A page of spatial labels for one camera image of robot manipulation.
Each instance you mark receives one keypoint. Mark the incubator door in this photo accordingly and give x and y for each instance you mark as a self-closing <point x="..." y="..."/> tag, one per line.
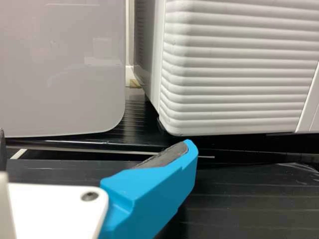
<point x="236" y="74"/>

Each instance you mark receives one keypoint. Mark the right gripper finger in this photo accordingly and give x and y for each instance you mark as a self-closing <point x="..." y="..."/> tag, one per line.
<point x="149" y="194"/>

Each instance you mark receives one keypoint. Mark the white incubator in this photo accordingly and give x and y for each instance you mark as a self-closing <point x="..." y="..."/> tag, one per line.
<point x="149" y="49"/>

